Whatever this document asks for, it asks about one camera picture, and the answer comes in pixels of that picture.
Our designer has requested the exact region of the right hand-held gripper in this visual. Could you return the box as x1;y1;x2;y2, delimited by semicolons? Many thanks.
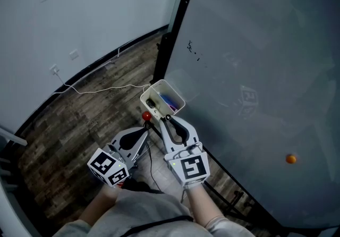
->
159;116;212;188

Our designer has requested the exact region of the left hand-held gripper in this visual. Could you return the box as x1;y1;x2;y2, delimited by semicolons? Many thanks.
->
87;127;149;187

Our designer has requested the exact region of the person's right forearm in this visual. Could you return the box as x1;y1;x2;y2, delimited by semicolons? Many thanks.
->
185;184;226;228

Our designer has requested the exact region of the person's left forearm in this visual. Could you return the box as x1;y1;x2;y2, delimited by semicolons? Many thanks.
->
79;185;120;227

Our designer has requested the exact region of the blue marker pen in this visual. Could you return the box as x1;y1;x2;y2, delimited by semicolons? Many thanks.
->
160;93;176;107

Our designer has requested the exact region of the cream plastic pen holder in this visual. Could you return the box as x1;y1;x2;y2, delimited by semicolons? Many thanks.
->
140;79;186;121

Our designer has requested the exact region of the person's dark trouser leg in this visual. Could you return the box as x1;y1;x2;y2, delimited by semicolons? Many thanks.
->
122;177;162;194

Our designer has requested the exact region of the person in white shirt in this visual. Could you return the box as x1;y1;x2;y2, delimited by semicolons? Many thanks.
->
53;188;256;237

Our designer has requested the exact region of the white desk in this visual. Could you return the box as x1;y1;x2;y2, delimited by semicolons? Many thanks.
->
0;126;37;237

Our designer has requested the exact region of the white power cable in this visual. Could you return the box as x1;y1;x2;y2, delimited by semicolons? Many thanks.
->
53;71;152;96

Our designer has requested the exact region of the black chest cable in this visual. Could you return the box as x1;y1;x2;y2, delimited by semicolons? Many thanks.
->
127;214;194;237

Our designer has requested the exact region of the grey whiteboard with black frame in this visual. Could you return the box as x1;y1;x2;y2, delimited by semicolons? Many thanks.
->
152;0;340;231

